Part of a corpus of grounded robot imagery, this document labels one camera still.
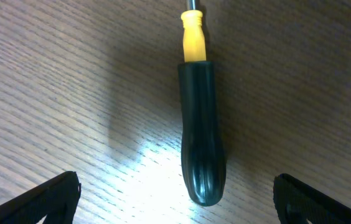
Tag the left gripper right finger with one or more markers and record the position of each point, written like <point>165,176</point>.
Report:
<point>299,203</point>

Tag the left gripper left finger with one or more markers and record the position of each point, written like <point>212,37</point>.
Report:
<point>54,201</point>

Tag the black yellow screwdriver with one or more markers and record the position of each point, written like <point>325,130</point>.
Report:
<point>202,155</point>

